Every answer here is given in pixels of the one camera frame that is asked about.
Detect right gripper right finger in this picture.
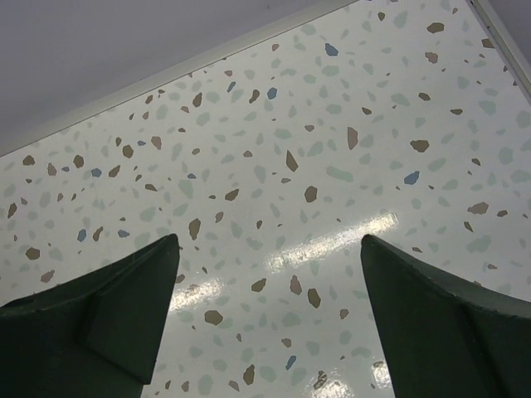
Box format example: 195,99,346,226
361,235,530,397

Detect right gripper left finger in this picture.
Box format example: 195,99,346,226
1,234,179,397

